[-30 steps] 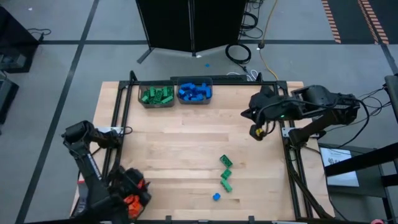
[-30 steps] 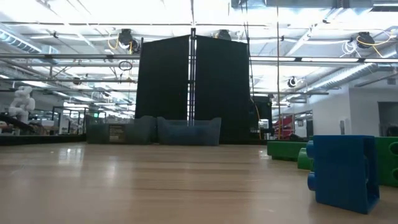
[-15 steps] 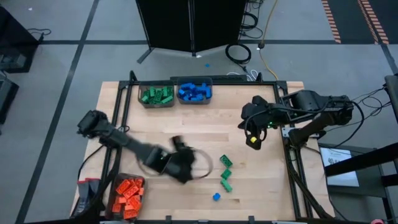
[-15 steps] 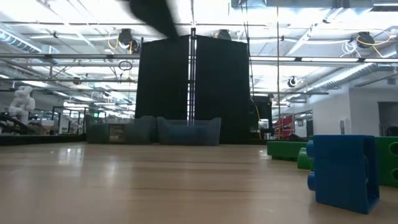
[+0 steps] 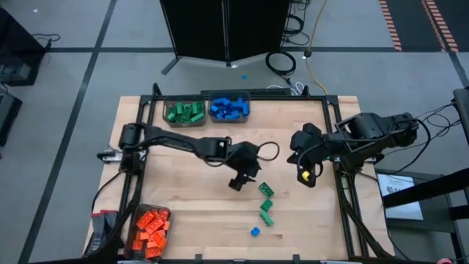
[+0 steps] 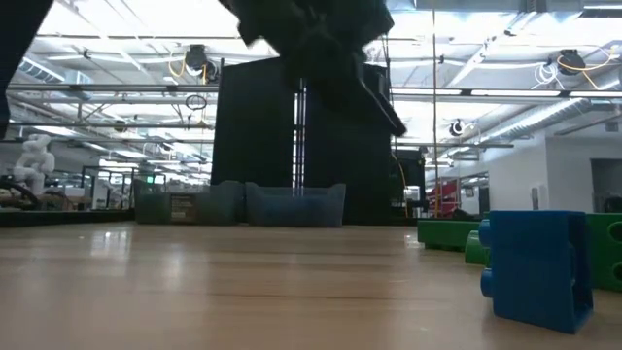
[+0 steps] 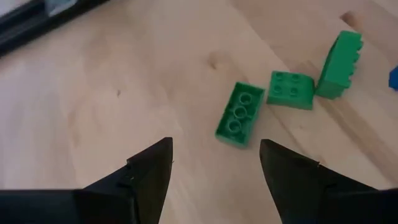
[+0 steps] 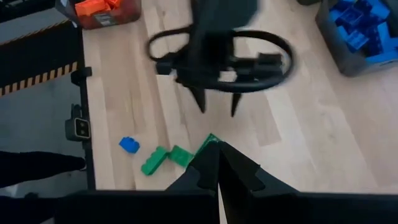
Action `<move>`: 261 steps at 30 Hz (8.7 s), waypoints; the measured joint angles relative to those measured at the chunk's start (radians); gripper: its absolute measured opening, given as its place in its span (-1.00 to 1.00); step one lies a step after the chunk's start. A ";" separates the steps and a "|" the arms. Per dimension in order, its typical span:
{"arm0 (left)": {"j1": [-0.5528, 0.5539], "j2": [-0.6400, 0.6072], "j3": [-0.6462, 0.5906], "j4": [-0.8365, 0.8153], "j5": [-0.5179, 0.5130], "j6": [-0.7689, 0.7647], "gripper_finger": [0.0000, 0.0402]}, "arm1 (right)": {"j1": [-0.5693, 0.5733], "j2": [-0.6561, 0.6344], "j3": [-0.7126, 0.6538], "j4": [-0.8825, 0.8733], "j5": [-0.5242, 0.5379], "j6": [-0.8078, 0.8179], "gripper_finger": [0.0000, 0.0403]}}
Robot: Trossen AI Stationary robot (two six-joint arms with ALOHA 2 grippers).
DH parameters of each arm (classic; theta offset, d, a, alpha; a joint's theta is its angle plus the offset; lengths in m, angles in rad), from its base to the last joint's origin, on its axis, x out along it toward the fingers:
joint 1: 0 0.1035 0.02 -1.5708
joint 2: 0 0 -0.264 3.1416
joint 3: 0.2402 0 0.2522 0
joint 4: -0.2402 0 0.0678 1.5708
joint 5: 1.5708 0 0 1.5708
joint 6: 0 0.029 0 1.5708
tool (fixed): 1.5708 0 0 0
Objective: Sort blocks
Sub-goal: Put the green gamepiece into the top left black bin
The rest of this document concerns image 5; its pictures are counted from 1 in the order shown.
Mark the black power strip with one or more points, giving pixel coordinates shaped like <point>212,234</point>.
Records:
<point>256,91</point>

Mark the pink tape roll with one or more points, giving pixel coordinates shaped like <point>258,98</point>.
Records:
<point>445,261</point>

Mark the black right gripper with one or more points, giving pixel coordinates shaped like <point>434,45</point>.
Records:
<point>309,146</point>

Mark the green square toy brick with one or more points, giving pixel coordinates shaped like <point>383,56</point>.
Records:
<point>266,205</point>
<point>171,115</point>

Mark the black partition panel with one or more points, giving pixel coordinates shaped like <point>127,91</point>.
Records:
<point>256,29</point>
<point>198,29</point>

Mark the orange long toy brick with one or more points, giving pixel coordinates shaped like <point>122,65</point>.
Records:
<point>154,252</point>
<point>163,214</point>
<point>159,239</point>
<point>155,224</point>
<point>143,235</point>
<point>145,219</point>

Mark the blue square toy brick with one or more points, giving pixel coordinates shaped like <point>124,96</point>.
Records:
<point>220,115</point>
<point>240,100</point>
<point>255,231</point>

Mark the black metal stand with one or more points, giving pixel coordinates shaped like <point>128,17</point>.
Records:
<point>421,190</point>

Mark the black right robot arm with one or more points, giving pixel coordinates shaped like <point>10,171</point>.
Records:
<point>373,135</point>

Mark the blue long toy brick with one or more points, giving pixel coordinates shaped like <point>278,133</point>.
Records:
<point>244,109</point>
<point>231,117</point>
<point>215,109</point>
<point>220,101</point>
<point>229,109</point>

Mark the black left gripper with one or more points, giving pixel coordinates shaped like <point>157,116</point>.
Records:
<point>245,157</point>

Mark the black desk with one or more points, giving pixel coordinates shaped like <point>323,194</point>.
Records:
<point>18,44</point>

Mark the white paper sheet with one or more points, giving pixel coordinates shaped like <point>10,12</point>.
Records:
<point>403,212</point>

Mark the grey translucent plastic bin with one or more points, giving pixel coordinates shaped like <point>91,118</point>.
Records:
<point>246,120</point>
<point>168,236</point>
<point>183,125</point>

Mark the black equipment case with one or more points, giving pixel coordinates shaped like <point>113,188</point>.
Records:
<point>7,117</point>

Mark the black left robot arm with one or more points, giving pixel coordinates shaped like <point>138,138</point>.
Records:
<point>176,141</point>

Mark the green long toy brick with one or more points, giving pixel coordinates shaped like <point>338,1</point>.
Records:
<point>187,112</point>
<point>266,218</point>
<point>266,190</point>
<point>179,108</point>
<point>197,117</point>
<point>179,120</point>
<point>199,107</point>

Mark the orange square toy brick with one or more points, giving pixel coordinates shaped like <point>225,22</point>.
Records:
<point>137,245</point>
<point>166,225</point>

